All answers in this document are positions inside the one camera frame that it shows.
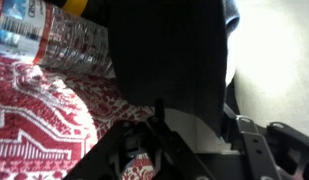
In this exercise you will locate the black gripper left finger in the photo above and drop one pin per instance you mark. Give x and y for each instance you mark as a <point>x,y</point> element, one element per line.
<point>159,111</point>

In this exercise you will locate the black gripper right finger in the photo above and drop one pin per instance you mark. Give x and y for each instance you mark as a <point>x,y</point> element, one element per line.
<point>230,121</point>

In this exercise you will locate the red patterned towel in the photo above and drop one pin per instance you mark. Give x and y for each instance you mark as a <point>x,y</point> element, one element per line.
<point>44,116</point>

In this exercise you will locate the beige fabric sofa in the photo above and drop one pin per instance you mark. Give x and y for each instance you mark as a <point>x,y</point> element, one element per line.
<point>277,66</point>

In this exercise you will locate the clear plastic water bottle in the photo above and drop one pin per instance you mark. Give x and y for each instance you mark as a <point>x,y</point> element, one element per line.
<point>70,43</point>

